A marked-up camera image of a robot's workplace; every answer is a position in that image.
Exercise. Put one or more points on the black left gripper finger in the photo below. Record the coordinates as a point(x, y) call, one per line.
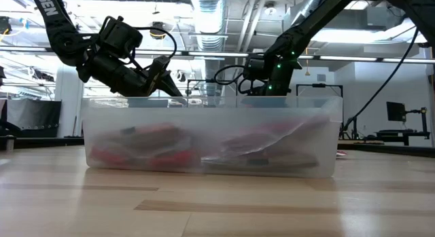
point(157, 74)
point(173, 87)

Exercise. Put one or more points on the red popcorn bag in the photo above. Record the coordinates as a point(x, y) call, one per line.
point(170, 160)
point(156, 135)
point(341, 154)

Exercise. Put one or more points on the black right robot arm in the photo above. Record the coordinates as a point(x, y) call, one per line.
point(323, 16)

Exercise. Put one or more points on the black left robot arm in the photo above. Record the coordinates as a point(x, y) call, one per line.
point(64, 43)

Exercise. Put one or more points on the clear plastic bin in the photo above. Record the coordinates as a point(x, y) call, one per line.
point(210, 114)

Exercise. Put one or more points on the black curtain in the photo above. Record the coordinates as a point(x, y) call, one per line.
point(34, 116)

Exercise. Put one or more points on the black monitor on stand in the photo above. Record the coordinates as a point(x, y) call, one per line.
point(396, 111)

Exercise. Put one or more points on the black desk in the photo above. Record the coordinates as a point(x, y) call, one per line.
point(401, 133)

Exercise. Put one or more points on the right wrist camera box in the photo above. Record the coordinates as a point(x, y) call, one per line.
point(255, 68)

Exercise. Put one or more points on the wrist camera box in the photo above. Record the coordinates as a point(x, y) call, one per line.
point(120, 36)
point(255, 68)

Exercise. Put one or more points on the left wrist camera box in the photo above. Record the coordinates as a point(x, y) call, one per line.
point(120, 36)

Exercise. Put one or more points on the black background stand frame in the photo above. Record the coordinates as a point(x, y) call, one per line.
point(319, 85)

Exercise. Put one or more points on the silver ceiling duct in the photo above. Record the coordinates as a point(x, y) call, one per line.
point(209, 23)

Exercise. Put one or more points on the black metal rig frame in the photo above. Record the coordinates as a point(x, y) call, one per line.
point(34, 142)

